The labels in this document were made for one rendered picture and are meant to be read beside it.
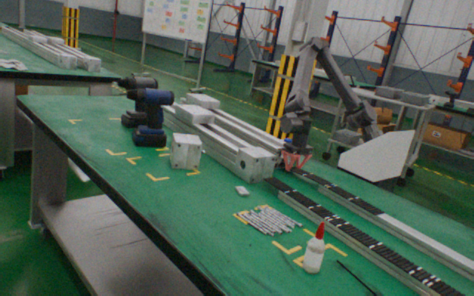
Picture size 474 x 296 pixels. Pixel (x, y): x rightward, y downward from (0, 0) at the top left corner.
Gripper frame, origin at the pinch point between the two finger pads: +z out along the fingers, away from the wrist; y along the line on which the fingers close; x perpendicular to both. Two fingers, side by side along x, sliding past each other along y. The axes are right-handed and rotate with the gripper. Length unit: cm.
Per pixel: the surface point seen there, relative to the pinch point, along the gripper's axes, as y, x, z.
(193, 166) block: 36.6, -12.1, 1.5
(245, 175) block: 23.9, 1.2, 0.6
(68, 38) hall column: -134, -1019, 47
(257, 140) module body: 5.1, -17.4, -5.3
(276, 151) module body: 4.9, -5.7, -4.8
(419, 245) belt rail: 1, 50, 1
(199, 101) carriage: 6, -64, -10
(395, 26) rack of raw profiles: -660, -391, -122
